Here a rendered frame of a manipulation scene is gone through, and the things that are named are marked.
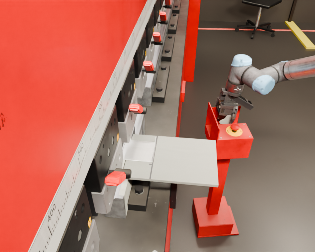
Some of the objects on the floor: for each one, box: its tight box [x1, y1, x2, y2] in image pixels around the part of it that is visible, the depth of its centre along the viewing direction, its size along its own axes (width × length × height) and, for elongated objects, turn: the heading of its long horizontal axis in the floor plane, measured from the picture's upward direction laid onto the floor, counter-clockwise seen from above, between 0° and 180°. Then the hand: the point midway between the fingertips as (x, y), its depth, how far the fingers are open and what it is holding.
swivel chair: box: [236, 0, 282, 39], centre depth 395 cm, size 56×56×87 cm
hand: (227, 125), depth 139 cm, fingers closed
